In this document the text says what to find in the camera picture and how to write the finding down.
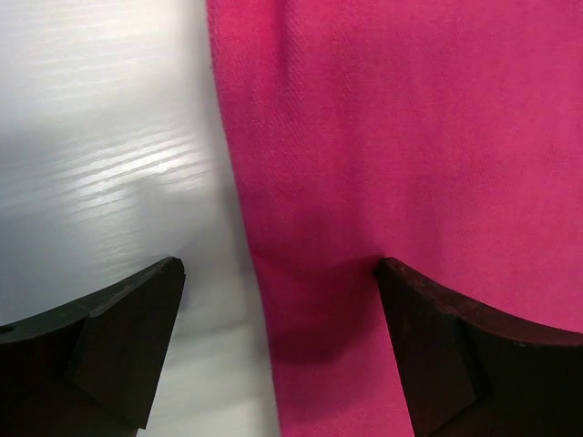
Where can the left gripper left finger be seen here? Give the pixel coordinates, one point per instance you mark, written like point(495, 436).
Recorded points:
point(91, 367)

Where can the magenta cloth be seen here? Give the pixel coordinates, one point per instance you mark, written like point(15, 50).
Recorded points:
point(446, 134)

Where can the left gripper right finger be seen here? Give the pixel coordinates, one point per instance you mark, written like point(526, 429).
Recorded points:
point(468, 369)

